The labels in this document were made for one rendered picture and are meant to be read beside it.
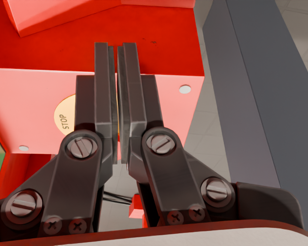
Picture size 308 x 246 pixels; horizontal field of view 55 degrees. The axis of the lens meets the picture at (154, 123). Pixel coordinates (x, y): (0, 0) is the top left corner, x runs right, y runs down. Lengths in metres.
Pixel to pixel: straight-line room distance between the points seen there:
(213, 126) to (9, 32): 1.45
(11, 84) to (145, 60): 0.09
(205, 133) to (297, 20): 0.76
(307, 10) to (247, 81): 0.55
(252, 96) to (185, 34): 0.50
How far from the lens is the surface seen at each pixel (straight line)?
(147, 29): 0.23
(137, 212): 2.41
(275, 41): 0.91
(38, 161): 1.64
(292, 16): 1.23
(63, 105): 0.22
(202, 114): 1.53
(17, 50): 0.22
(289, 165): 0.63
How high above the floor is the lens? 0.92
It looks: 36 degrees down
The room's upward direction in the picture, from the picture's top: 178 degrees clockwise
